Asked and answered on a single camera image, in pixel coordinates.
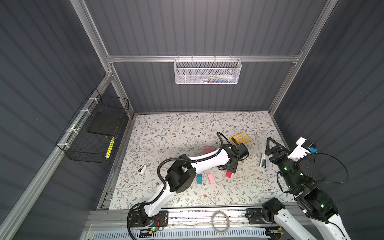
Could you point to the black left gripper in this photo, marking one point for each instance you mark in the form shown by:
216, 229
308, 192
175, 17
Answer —
234, 167

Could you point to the yellow green marker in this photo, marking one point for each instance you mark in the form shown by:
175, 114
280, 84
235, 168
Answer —
110, 148

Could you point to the white wire mesh basket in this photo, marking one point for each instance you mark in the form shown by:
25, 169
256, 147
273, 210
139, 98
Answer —
207, 71

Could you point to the light pink wood block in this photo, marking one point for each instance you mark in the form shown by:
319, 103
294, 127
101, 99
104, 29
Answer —
211, 178

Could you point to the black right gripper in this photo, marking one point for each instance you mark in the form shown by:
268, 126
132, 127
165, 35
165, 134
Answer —
282, 152

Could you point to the roll of clear tape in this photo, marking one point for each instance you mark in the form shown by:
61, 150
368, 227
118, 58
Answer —
225, 220

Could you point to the black wire basket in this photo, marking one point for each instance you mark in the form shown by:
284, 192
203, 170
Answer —
87, 138

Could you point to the dark pink rectangular block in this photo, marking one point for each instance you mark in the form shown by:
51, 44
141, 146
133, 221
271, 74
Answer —
207, 150

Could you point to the small white clip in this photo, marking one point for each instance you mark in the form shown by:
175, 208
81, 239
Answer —
142, 169

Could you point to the yellow calculator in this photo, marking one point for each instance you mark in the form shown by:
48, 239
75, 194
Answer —
242, 138

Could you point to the magenta cube block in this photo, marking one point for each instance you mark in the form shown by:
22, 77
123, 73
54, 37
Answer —
229, 174

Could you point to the teal wood block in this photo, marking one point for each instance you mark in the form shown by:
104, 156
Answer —
200, 179

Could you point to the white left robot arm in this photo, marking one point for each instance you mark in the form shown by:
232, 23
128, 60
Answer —
177, 175

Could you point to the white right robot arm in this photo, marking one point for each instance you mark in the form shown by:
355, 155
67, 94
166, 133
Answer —
302, 177

